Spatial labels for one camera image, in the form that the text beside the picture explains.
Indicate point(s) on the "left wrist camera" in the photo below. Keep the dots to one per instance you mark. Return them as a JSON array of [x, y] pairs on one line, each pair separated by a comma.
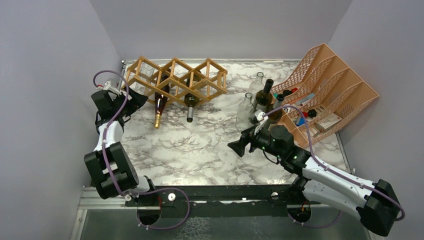
[[107, 86]]

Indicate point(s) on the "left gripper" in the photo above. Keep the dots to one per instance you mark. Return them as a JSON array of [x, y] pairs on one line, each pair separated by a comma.
[[137, 101]]

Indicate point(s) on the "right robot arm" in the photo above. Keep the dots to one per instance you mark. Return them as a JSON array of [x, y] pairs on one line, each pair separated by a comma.
[[374, 204]]

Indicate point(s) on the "dark bottle silver cap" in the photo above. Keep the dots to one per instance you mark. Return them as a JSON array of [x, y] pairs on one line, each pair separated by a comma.
[[191, 100]]

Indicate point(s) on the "clear bottle gold cap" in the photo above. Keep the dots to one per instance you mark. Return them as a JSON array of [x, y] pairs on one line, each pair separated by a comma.
[[160, 101]]

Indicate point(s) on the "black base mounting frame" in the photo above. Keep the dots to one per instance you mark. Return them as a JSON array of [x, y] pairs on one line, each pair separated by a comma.
[[222, 201]]

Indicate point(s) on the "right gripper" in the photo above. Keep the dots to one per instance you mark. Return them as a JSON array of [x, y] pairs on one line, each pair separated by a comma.
[[248, 136]]

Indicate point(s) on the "dark green top wine bottle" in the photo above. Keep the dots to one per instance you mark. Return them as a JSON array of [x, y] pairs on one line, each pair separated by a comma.
[[275, 115]]

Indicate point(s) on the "green wine bottle beige label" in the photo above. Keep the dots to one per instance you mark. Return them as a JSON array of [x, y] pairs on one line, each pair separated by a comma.
[[263, 98]]

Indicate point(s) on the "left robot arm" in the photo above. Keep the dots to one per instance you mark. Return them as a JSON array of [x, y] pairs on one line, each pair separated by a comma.
[[109, 166]]

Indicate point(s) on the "wooden wine rack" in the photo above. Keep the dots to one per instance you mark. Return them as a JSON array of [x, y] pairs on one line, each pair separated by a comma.
[[177, 78]]

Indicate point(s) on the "peach plastic desk organizer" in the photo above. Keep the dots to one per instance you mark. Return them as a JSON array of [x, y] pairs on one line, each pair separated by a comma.
[[322, 82]]

